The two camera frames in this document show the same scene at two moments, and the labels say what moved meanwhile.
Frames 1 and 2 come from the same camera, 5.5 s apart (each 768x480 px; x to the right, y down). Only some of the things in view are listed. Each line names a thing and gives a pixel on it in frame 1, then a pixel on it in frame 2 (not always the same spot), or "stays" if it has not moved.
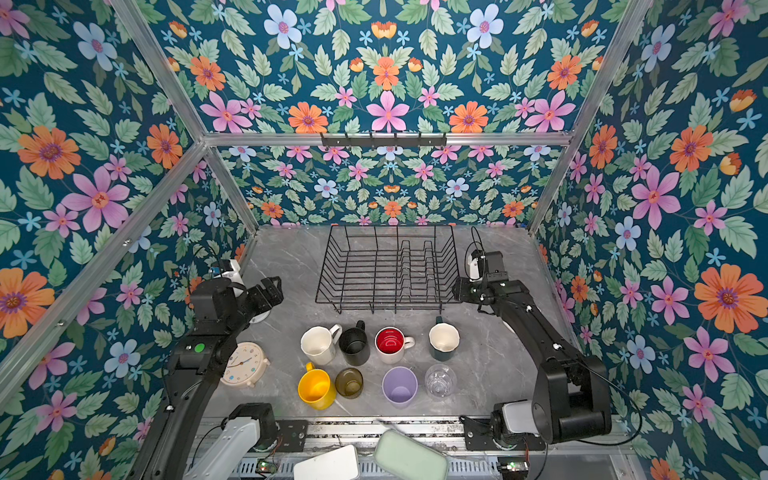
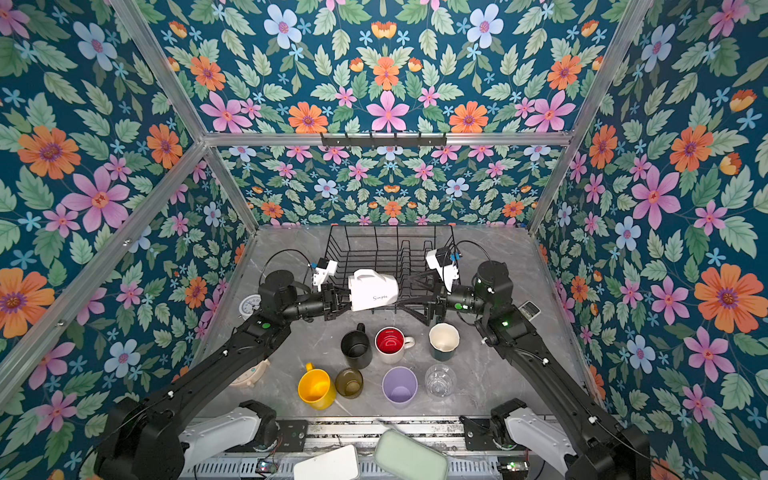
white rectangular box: x=337 y=464 stays
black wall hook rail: x=383 y=141 stays
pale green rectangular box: x=401 y=457 stays
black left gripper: x=265 y=302 → x=335 y=291
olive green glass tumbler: x=349 y=383 stays
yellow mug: x=316 y=388 stays
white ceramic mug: x=318 y=343 → x=369 y=289
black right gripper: x=461 y=289 → x=430 y=307
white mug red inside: x=390 y=344 stays
